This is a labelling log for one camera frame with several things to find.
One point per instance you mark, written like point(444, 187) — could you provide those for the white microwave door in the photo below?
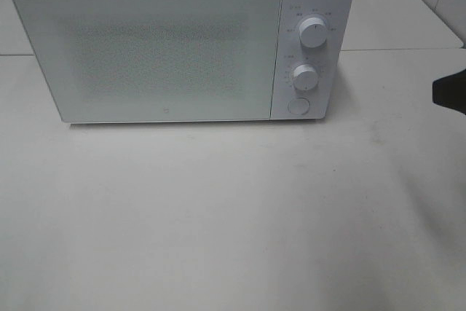
point(155, 60)

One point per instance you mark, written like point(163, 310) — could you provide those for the upper white power knob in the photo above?
point(313, 31)

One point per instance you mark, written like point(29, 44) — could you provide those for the white timer knob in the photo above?
point(305, 77)

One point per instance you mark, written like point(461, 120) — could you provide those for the round white door-release button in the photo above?
point(299, 106)

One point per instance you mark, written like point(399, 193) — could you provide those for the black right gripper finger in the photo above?
point(450, 92)

